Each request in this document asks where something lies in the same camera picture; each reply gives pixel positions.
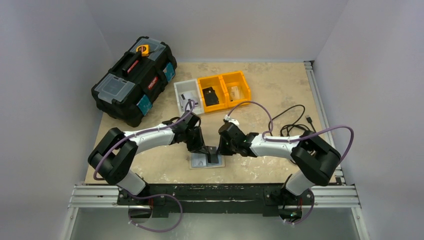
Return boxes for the grey credit card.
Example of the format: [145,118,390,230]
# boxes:
[192,159,207,168]

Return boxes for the gold credit card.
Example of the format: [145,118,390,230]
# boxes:
[229,86,241,101]

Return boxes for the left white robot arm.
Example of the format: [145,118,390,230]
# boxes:
[87,110,220,196]

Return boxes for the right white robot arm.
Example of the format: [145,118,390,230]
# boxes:
[217,118,341,196]

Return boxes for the black and white cards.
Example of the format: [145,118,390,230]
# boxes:
[178,91,199,110]

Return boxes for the white plastic bin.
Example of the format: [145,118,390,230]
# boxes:
[174,79,205,116]

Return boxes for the right yellow plastic bin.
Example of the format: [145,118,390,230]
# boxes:
[221,71,251,108]

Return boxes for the yellow plastic bin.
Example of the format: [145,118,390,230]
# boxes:
[197,75,228,113]
[221,71,251,108]

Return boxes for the middle yellow plastic bin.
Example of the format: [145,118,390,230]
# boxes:
[197,75,228,113]

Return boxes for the black plastic toolbox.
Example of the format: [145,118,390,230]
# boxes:
[91,36,177,128]

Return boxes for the yellow tape measure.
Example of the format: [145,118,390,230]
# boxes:
[135,44,150,57]

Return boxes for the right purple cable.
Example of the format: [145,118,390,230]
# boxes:
[225,100,355,226]

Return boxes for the black usb cable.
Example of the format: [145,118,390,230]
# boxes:
[268,104,320,140]

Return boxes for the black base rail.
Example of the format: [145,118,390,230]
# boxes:
[117,183,314,220]

